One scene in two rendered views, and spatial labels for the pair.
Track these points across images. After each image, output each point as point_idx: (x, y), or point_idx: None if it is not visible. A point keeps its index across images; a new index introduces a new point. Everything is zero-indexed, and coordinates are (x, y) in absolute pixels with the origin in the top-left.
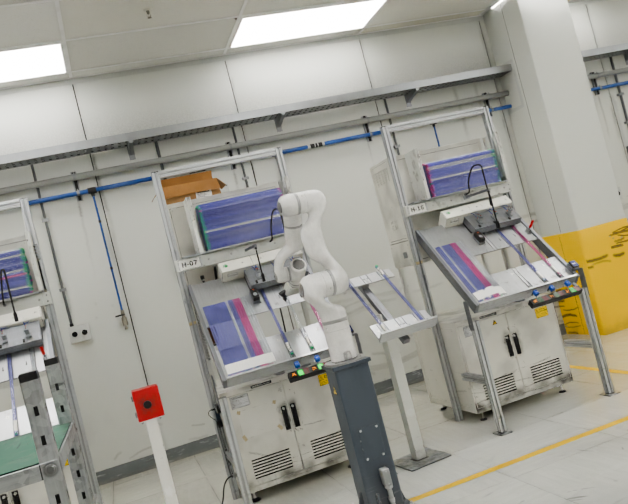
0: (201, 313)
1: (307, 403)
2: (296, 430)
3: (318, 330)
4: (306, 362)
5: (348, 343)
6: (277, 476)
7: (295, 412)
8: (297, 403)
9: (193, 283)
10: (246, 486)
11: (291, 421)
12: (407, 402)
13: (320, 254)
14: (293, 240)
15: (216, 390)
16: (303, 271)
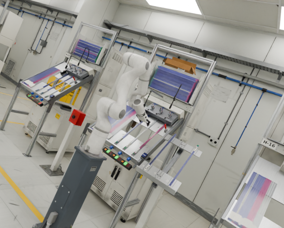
0: None
1: (125, 175)
2: (113, 180)
3: (139, 145)
4: (118, 151)
5: (92, 143)
6: (95, 188)
7: (118, 173)
8: (121, 171)
9: (143, 98)
10: None
11: (114, 175)
12: (143, 218)
13: (116, 90)
14: (138, 86)
15: None
16: (135, 106)
